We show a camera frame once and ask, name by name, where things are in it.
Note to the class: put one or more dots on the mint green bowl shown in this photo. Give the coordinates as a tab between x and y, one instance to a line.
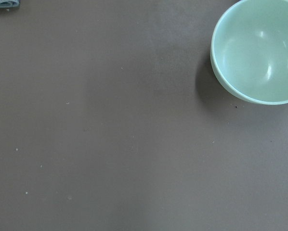
249	51

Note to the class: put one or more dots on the folded grey cloth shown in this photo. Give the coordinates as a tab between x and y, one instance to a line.
9	3

